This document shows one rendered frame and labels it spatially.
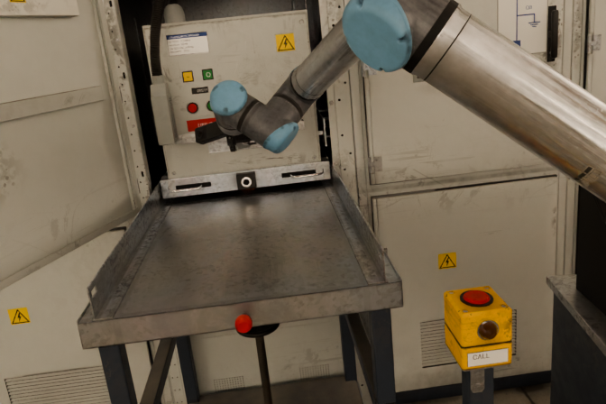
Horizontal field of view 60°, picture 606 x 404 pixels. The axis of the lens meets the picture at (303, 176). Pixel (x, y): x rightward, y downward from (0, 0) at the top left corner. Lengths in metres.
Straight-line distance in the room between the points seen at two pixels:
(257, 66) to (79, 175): 0.60
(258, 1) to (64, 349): 1.54
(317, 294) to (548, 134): 0.51
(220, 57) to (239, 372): 1.06
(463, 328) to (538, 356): 1.31
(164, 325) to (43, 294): 0.87
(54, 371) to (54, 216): 0.69
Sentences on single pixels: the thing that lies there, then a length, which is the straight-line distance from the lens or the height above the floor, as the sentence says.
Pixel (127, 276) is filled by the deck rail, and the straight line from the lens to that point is 1.23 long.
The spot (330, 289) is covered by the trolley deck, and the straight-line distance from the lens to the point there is 1.02.
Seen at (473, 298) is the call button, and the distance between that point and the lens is 0.87.
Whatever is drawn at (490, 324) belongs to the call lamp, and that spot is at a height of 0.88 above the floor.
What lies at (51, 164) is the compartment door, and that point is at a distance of 1.48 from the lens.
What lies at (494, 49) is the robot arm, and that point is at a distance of 0.76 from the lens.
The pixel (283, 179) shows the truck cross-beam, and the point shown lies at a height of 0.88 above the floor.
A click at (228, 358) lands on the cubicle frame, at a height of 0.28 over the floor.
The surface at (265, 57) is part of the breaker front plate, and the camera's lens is 1.62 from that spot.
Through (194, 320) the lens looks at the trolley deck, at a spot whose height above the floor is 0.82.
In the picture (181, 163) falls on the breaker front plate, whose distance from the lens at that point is 1.69.
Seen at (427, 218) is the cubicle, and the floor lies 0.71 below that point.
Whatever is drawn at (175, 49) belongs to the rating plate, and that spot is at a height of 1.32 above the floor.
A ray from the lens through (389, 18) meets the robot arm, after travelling 0.72.
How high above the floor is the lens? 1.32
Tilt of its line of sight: 15 degrees down
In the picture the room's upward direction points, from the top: 6 degrees counter-clockwise
